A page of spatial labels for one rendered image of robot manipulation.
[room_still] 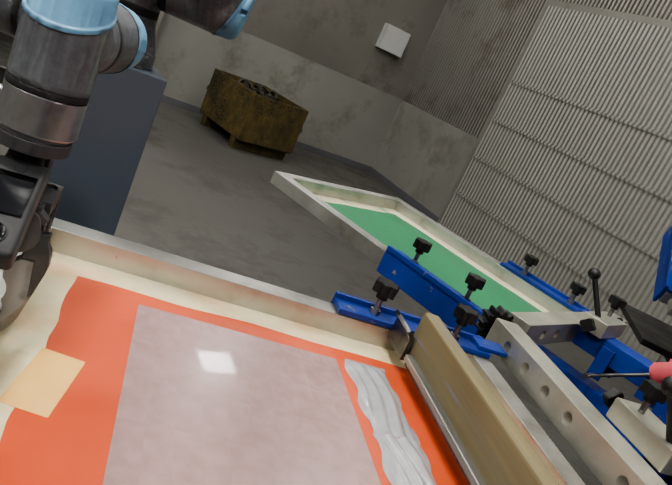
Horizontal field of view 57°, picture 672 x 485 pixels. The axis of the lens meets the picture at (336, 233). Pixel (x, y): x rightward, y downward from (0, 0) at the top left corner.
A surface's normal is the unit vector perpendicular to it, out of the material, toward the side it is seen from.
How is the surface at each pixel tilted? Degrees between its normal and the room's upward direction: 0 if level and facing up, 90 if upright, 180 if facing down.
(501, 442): 90
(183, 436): 0
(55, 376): 0
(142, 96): 90
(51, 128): 89
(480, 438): 90
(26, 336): 0
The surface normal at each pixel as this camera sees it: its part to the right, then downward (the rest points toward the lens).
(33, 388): 0.40, -0.88
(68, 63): 0.57, 0.46
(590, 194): -0.83, -0.22
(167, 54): 0.40, 0.42
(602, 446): -0.90, -0.31
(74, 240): 0.19, 0.36
